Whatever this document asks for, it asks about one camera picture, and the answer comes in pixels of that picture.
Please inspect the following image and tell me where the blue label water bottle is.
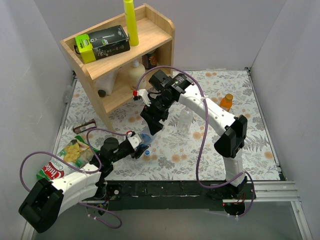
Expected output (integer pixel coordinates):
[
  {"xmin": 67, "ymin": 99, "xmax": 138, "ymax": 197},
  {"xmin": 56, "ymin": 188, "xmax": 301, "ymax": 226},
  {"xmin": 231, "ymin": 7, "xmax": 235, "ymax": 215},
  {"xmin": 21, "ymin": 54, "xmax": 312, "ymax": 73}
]
[{"xmin": 139, "ymin": 125, "xmax": 157, "ymax": 146}]

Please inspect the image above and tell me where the orange juice bottle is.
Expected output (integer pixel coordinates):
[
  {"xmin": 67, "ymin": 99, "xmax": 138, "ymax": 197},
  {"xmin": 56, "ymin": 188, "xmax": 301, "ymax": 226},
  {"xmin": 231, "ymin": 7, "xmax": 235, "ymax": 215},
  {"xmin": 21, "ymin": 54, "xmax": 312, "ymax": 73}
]
[{"xmin": 219, "ymin": 96, "xmax": 233, "ymax": 112}]

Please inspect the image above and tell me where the orange bottle cap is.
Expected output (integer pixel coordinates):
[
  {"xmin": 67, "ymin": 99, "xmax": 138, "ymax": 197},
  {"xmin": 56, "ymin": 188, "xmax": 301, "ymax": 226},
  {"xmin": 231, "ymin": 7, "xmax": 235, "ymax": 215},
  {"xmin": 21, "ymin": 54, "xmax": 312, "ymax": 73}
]
[{"xmin": 225, "ymin": 93, "xmax": 234, "ymax": 102}]

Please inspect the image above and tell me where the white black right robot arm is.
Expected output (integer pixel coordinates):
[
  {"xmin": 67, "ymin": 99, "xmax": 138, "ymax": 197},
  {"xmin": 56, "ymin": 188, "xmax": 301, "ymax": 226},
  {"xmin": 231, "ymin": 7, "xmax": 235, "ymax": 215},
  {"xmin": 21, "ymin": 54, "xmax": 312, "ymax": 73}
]
[{"xmin": 133, "ymin": 66, "xmax": 248, "ymax": 199}]

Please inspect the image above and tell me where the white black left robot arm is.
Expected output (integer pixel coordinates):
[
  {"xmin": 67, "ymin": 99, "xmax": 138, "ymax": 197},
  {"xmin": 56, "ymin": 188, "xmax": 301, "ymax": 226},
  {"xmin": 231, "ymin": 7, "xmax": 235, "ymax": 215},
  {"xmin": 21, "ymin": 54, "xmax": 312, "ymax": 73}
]
[{"xmin": 18, "ymin": 134, "xmax": 149, "ymax": 233}]

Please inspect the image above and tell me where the cream lotion pump bottle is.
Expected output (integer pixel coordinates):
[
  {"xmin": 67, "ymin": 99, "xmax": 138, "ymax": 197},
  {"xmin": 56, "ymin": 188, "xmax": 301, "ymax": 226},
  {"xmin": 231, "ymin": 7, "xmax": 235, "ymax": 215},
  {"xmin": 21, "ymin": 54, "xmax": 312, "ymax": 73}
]
[{"xmin": 128, "ymin": 59, "xmax": 146, "ymax": 90}]

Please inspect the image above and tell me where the yellow tall bottle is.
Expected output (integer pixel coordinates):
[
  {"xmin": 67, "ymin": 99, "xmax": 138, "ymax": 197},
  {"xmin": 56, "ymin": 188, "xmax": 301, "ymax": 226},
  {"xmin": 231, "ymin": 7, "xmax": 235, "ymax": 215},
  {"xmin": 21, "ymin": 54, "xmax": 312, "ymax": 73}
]
[{"xmin": 123, "ymin": 0, "xmax": 139, "ymax": 46}]

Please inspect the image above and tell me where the clear plastic cup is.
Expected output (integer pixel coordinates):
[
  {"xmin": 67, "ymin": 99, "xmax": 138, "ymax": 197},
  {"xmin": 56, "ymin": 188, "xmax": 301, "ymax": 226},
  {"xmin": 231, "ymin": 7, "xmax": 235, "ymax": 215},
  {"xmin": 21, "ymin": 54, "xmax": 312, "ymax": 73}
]
[{"xmin": 178, "ymin": 106, "xmax": 194, "ymax": 134}]

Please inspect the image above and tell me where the floral patterned table mat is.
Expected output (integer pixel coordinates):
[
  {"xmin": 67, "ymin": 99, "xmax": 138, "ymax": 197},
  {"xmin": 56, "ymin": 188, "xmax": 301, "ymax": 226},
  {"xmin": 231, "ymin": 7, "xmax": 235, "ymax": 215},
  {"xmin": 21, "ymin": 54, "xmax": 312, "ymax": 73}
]
[{"xmin": 58, "ymin": 70, "xmax": 280, "ymax": 181}]

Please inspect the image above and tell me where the brown chocolate bar wrapper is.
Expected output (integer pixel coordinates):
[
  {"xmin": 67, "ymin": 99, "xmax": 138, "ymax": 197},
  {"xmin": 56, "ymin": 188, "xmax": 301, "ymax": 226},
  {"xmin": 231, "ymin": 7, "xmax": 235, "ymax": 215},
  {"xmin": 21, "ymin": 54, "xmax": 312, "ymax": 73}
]
[{"xmin": 72, "ymin": 119, "xmax": 97, "ymax": 134}]

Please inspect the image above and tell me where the chips snack bag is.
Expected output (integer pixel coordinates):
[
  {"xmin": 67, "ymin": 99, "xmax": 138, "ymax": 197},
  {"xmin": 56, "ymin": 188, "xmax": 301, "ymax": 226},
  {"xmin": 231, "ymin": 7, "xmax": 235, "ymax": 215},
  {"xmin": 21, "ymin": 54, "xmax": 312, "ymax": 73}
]
[{"xmin": 36, "ymin": 135, "xmax": 94, "ymax": 181}]

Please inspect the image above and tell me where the dark jar on shelf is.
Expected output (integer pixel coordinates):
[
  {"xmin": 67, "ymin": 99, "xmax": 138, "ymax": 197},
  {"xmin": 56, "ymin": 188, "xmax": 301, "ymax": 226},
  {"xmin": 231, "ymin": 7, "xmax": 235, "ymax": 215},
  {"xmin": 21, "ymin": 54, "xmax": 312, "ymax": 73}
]
[{"xmin": 142, "ymin": 50, "xmax": 158, "ymax": 70}]

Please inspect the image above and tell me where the white jug black cap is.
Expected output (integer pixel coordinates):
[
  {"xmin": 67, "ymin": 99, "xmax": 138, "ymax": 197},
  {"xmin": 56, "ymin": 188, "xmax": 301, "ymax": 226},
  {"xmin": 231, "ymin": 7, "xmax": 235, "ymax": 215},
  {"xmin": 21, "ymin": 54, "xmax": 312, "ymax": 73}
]
[{"xmin": 95, "ymin": 70, "xmax": 118, "ymax": 98}]

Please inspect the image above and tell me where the wooden shelf unit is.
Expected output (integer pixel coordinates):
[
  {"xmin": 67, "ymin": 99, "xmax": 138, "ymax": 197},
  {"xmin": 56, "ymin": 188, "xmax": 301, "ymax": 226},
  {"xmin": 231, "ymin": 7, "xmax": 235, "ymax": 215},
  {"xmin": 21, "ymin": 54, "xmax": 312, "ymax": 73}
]
[{"xmin": 60, "ymin": 3, "xmax": 175, "ymax": 130}]

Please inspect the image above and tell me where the black green product box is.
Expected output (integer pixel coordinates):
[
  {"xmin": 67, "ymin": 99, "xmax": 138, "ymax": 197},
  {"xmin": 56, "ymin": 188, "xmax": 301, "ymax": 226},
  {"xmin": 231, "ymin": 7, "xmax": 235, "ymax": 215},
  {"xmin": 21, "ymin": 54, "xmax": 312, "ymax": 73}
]
[{"xmin": 73, "ymin": 25, "xmax": 131, "ymax": 64}]

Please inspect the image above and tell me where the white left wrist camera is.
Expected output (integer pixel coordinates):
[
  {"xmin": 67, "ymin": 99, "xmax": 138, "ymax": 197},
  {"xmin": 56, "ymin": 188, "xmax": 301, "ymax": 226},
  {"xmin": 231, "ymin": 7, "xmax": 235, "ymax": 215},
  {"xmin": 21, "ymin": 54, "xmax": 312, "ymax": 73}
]
[{"xmin": 126, "ymin": 131, "xmax": 143, "ymax": 151}]

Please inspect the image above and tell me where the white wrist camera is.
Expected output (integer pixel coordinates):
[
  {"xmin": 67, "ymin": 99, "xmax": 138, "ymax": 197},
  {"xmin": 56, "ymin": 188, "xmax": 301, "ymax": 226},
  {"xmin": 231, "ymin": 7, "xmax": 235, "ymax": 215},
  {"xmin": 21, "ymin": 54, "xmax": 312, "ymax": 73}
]
[
  {"xmin": 126, "ymin": 131, "xmax": 143, "ymax": 151},
  {"xmin": 133, "ymin": 89, "xmax": 152, "ymax": 107}
]

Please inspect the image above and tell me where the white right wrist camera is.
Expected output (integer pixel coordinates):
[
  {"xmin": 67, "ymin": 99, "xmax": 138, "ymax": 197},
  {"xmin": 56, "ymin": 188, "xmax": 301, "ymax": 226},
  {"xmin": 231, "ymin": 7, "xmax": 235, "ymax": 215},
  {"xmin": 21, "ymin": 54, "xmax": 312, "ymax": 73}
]
[{"xmin": 133, "ymin": 89, "xmax": 152, "ymax": 107}]

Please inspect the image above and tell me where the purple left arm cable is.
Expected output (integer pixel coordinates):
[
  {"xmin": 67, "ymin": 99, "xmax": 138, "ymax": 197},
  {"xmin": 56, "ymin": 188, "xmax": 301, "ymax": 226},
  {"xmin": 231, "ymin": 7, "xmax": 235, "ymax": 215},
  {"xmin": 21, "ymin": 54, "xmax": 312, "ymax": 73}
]
[{"xmin": 19, "ymin": 127, "xmax": 135, "ymax": 230}]

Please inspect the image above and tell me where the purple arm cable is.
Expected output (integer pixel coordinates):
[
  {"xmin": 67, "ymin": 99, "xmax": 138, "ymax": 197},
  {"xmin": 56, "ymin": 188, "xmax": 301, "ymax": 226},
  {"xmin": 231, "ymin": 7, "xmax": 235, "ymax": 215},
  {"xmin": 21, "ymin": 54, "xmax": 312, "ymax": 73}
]
[
  {"xmin": 134, "ymin": 65, "xmax": 257, "ymax": 217},
  {"xmin": 19, "ymin": 127, "xmax": 135, "ymax": 230}
]

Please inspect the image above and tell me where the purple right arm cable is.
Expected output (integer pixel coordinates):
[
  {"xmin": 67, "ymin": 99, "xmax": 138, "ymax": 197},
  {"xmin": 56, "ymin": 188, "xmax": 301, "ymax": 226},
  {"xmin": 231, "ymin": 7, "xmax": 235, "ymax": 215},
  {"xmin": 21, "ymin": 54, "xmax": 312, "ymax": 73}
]
[{"xmin": 134, "ymin": 65, "xmax": 257, "ymax": 217}]

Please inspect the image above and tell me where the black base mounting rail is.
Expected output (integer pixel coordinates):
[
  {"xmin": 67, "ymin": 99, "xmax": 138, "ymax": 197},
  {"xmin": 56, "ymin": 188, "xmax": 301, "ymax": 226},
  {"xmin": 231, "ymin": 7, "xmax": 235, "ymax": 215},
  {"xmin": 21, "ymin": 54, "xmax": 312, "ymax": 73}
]
[{"xmin": 86, "ymin": 180, "xmax": 255, "ymax": 216}]

